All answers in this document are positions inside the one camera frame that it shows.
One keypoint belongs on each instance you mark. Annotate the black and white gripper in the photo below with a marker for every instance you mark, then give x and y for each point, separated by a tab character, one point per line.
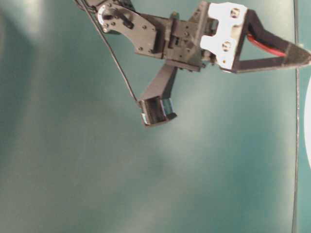
213	33

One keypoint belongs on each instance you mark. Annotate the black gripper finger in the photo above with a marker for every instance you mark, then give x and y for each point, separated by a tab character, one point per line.
290	61

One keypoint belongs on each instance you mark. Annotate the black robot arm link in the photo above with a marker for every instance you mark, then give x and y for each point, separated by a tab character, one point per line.
105	16

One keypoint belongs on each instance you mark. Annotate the white bowl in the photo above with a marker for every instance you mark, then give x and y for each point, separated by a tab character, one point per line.
307	123

